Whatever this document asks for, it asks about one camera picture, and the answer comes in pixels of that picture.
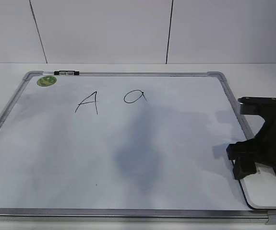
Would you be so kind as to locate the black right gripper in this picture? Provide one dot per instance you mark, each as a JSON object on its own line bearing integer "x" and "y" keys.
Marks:
{"x": 243, "y": 153}

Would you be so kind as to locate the white whiteboard eraser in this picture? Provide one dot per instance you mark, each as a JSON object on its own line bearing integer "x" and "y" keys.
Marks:
{"x": 260, "y": 188}

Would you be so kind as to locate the round green sticker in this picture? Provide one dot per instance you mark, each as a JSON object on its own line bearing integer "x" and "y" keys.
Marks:
{"x": 46, "y": 81}

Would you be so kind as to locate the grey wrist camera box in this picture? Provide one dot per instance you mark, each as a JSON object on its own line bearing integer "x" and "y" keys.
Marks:
{"x": 262, "y": 106}

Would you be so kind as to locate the white whiteboard with grey frame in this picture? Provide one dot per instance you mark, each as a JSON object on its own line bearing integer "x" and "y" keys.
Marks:
{"x": 132, "y": 146}

